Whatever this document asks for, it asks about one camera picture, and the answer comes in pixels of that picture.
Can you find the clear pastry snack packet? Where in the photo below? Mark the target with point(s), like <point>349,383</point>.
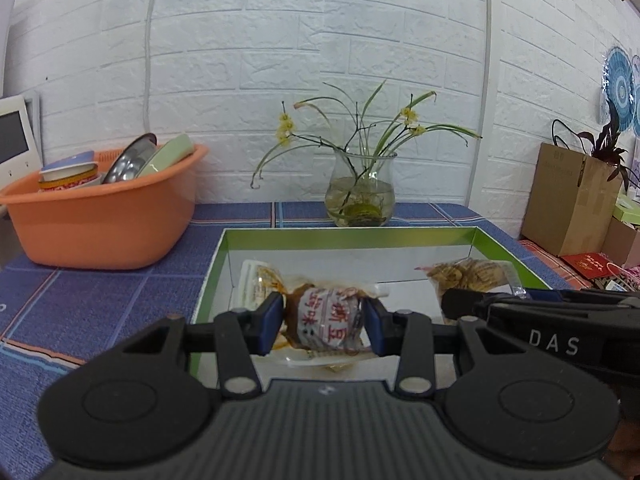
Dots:
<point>257,280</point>

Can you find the orange plastic basin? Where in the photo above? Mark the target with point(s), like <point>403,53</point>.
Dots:
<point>100,225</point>

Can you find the brown snack packet white label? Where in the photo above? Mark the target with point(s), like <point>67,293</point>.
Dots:
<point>327,317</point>

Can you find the yellow flowering plant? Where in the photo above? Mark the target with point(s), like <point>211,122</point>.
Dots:
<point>372,110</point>

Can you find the white framed screen device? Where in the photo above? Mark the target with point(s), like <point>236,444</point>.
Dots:
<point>15,135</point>

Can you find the purple leaf plant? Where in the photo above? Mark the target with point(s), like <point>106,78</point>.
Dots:
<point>607,147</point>

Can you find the white bowl blue rim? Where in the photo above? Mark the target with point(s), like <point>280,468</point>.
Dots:
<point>67,165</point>

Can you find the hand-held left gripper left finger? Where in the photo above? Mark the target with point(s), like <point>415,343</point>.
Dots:
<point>272,322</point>

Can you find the red checked cloth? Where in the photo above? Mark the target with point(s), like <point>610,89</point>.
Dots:
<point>545,262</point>

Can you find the dishes in basin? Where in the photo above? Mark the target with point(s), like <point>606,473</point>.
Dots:
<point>127,162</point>

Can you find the red envelope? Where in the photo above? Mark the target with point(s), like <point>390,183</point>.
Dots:
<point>590,264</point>

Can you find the red patterned bowl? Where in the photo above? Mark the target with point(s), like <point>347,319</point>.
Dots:
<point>70,181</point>

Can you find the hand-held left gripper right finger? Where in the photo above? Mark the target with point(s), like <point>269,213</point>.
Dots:
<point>372,325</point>

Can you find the glass vase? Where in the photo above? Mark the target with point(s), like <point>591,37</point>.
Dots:
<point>361,200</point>

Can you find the blue checked tablecloth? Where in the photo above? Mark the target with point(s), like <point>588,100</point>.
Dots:
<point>100,300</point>

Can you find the green cardboard box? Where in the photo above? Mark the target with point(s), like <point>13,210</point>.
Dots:
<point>350,245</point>

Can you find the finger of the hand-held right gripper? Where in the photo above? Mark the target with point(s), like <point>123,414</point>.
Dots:
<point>542,294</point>
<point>462,302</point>

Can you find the clear biscuit packet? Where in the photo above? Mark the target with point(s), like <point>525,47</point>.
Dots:
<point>465,272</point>

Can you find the blue paper fan decoration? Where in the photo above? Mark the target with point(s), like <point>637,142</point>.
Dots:
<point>620,85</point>

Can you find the pale green lidded box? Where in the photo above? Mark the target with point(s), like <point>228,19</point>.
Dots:
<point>629,208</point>

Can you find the brown cardboard box with plant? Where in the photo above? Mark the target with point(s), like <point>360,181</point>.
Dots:
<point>565,200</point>

